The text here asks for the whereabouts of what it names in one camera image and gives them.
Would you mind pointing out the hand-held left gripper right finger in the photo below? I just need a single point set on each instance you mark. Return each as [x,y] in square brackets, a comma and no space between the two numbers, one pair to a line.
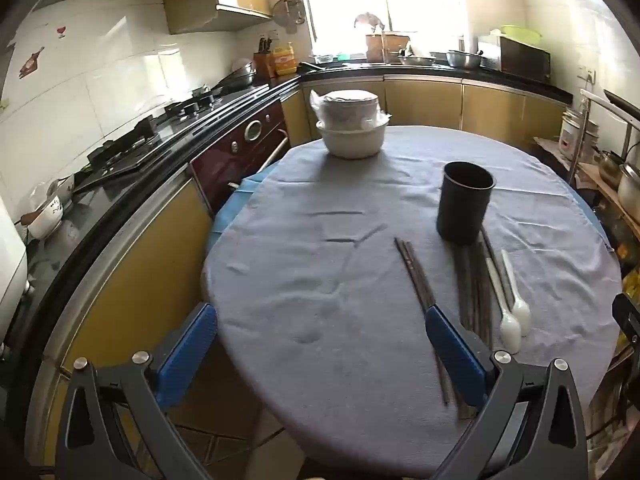
[455,355]

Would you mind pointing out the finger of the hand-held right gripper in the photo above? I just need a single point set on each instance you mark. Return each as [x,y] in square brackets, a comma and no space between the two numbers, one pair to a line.
[627,317]

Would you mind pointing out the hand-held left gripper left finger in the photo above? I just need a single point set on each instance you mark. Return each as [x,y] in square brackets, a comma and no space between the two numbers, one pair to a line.
[187,355]

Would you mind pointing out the white plastic spoon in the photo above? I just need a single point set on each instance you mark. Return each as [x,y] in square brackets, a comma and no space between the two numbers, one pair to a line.
[522,317]
[510,332]

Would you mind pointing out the dark wooden chopstick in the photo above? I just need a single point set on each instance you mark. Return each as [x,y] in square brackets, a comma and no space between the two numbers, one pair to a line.
[409,270]
[415,270]

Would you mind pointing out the black utensil holder cup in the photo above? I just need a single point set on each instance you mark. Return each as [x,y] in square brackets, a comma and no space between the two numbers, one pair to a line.
[462,210]

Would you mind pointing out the wooden shelf board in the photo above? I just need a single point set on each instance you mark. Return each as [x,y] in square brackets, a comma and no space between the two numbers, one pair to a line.
[600,191]

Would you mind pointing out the steel pot with lid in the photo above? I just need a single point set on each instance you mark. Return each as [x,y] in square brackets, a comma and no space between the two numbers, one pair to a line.
[631,187]

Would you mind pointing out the steel kettle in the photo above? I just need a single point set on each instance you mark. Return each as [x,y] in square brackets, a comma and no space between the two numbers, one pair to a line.
[610,170]

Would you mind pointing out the blue under cloth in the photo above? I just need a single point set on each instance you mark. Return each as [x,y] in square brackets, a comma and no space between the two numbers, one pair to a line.
[232,210]

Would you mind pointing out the black kitchen countertop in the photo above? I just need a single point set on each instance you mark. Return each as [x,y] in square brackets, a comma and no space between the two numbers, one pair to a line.
[100,220]

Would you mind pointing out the grey tablecloth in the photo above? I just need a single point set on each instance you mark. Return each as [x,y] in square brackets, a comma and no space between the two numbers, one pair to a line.
[325,260]

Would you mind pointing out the brown low stand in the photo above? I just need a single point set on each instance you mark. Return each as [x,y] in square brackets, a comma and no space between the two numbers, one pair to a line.
[547,147]

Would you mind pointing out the white rice cooker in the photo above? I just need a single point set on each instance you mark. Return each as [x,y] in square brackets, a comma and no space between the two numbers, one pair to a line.
[575,135]

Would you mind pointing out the white patterned bowl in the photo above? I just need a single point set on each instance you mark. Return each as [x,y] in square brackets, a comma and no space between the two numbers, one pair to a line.
[45,222]

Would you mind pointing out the white appliance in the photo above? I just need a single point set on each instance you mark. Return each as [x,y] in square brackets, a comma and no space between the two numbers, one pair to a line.
[10,270]

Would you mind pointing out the white bowl with spoon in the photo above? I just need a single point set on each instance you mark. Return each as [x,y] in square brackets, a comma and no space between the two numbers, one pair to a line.
[62,192]

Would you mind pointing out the dark red built-in oven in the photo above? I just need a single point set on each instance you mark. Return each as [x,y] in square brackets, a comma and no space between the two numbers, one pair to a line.
[235,152]

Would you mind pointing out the metal shelf rack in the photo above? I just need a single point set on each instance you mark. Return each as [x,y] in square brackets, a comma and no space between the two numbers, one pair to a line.
[600,103]

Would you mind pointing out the black gas stove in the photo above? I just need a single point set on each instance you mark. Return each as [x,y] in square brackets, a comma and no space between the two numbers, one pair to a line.
[125,147]

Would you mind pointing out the white ceramic bowl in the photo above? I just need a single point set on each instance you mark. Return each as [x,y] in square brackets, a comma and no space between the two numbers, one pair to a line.
[350,145]

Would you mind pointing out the small white cup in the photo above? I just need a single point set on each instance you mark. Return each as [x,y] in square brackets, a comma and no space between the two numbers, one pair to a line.
[200,91]

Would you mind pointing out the plastic-wrapped bowl stack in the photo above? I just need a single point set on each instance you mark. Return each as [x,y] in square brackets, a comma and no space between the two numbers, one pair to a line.
[347,105]

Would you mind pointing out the black microwave oven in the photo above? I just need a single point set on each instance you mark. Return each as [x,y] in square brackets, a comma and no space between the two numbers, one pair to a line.
[520,57]

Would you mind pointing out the steel mixing bowl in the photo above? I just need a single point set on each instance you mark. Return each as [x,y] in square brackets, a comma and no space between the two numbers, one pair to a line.
[463,60]

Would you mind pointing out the steel basin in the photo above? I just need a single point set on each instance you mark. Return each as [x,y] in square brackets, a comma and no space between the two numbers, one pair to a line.
[417,61]

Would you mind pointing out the green plastic basin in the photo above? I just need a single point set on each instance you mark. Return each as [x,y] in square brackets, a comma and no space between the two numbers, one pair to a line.
[522,35]

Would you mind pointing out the wooden knife block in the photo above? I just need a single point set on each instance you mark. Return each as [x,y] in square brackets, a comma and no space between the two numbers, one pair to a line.
[264,62]

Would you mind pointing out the yellow oil bottle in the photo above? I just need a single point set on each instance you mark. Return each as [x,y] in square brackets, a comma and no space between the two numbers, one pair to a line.
[285,60]

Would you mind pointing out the black frying pan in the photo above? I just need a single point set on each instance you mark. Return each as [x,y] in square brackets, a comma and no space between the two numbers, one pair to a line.
[311,66]

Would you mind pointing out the wooden chopping board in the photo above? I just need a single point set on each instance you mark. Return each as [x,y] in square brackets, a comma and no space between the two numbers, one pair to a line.
[387,47]

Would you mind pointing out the steel faucet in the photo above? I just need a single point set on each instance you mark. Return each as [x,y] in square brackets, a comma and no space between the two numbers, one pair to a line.
[383,47]

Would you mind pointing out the clear glass container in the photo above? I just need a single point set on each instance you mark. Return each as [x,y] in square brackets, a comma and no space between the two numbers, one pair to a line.
[324,58]

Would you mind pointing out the grey rag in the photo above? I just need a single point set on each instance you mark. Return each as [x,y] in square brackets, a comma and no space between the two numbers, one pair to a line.
[369,20]

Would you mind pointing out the hanging round steamer rack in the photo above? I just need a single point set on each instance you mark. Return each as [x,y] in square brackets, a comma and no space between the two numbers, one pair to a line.
[289,12]

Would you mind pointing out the kitchen window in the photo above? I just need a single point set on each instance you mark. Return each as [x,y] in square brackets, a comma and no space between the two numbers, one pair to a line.
[350,0]

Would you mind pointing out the white wall outlet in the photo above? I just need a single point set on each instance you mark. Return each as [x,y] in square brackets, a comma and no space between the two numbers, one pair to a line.
[586,75]

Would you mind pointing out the bottle wall sticker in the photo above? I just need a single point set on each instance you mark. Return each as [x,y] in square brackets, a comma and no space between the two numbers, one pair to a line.
[31,62]

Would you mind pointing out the wine glass wall sticker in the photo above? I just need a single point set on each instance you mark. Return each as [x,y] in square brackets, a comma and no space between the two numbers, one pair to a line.
[61,31]

